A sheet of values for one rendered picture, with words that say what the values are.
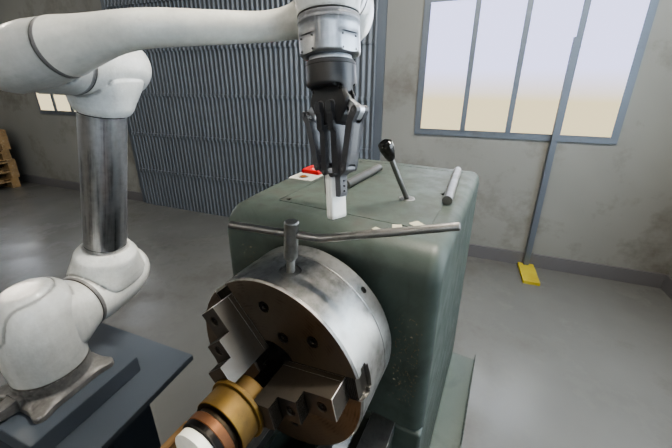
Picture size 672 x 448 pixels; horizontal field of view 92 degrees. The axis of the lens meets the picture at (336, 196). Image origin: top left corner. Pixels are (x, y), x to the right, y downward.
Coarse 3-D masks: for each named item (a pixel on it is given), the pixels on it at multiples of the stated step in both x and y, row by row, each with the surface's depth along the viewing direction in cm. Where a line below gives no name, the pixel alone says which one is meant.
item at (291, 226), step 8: (288, 224) 47; (296, 224) 47; (288, 232) 47; (296, 232) 47; (288, 240) 47; (296, 240) 48; (288, 248) 48; (296, 248) 48; (288, 256) 48; (296, 256) 49; (288, 264) 49; (288, 272) 50
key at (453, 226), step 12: (240, 228) 49; (252, 228) 48; (264, 228) 48; (276, 228) 48; (396, 228) 45; (408, 228) 44; (420, 228) 44; (432, 228) 43; (444, 228) 43; (456, 228) 42; (312, 240) 47; (324, 240) 47; (336, 240) 47
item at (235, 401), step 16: (224, 384) 45; (240, 384) 46; (256, 384) 46; (208, 400) 43; (224, 400) 42; (240, 400) 43; (192, 416) 42; (208, 416) 41; (224, 416) 41; (240, 416) 42; (256, 416) 43; (208, 432) 39; (224, 432) 40; (240, 432) 41; (256, 432) 44
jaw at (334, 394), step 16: (288, 368) 49; (304, 368) 48; (272, 384) 46; (288, 384) 46; (304, 384) 45; (320, 384) 45; (336, 384) 44; (352, 384) 45; (256, 400) 44; (272, 400) 44; (288, 400) 43; (304, 400) 44; (320, 400) 43; (336, 400) 43; (272, 416) 43; (288, 416) 44; (304, 416) 44; (320, 416) 44; (336, 416) 43
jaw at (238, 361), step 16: (224, 288) 53; (224, 304) 50; (208, 320) 50; (224, 320) 49; (240, 320) 51; (224, 336) 48; (240, 336) 49; (256, 336) 51; (224, 352) 47; (240, 352) 48; (256, 352) 50; (224, 368) 45; (240, 368) 47
